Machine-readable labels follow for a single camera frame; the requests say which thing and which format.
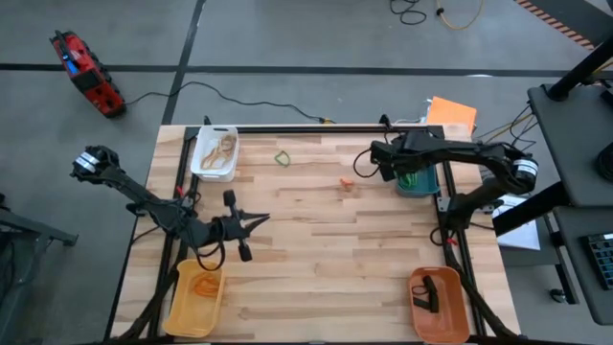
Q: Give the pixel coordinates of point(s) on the white plastic basket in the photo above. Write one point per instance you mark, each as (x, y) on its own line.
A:
(213, 176)

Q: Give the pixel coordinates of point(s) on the yellow plastic basket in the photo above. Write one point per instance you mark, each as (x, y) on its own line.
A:
(191, 316)

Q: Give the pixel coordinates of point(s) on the wide black rubber band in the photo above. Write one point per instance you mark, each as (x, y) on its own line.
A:
(434, 303)
(421, 303)
(429, 283)

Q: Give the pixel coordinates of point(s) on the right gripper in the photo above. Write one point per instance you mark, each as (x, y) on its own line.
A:
(402, 153)

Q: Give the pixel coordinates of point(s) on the green rubber band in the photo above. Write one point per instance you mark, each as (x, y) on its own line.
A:
(276, 157)
(413, 184)
(407, 182)

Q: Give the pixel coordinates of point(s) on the black caster wheel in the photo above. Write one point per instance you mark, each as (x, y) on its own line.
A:
(558, 294)

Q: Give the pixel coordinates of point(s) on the thin black rubber band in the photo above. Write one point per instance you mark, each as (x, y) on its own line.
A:
(413, 290)

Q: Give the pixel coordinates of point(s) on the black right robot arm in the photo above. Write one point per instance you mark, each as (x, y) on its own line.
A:
(479, 153)

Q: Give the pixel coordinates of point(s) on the black round object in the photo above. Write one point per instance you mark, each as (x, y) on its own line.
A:
(607, 163)

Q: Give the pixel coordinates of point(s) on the keyboard with coloured keys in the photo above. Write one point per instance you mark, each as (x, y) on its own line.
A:
(603, 261)

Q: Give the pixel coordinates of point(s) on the orange paper sheet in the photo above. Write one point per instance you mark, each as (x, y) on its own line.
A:
(452, 115)

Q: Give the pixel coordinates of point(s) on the grey side desk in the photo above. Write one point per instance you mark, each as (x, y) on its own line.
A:
(574, 144)

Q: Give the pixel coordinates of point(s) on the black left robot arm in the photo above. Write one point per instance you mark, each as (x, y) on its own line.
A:
(139, 199)

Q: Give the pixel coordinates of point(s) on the black slanted pole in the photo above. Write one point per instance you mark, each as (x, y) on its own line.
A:
(582, 72)

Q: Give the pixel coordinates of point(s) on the black metal table frame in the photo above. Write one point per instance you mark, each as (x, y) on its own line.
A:
(335, 129)

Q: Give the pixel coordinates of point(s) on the black metal bar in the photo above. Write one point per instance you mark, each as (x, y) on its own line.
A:
(531, 211)

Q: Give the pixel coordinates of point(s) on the black mat striped edge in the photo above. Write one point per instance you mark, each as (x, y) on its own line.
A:
(574, 14)

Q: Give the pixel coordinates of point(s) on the teal plastic basket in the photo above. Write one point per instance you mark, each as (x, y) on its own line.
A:
(426, 184)

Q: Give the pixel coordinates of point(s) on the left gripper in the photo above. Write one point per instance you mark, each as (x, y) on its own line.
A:
(230, 230)

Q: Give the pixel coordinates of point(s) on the orange plastic basket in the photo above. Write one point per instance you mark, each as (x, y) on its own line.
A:
(445, 326)

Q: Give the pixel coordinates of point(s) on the small orange rubber band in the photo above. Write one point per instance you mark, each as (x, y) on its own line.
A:
(346, 183)

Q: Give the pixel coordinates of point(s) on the white paper sheet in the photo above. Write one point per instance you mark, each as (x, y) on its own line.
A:
(522, 237)

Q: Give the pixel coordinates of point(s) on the grey metal stand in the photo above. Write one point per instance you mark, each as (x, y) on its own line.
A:
(38, 232)

